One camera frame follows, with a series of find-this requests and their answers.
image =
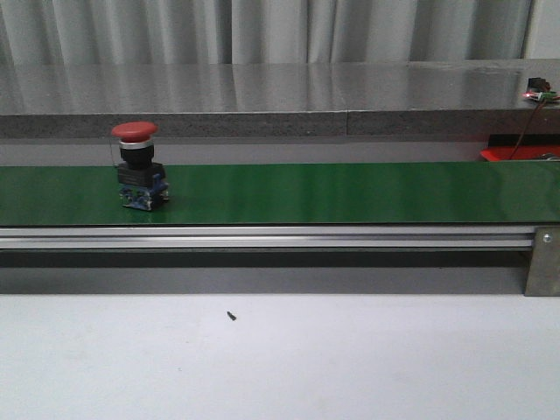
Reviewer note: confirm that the green conveyor belt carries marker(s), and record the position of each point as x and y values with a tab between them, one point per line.
377	193

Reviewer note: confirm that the aluminium conveyor frame rail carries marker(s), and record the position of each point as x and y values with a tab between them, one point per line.
258	237

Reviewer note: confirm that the grey stone shelf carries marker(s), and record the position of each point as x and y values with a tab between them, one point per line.
473	97

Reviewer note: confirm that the small green circuit board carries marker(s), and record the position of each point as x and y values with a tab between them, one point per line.
539	90

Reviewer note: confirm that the red mushroom push button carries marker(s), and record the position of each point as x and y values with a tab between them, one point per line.
142	182

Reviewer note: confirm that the grey pleated curtain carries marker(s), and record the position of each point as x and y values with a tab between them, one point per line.
272	32

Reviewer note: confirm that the red plastic bin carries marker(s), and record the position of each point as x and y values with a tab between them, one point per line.
533	147

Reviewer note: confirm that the metal conveyor support bracket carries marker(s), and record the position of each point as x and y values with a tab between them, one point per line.
543	273

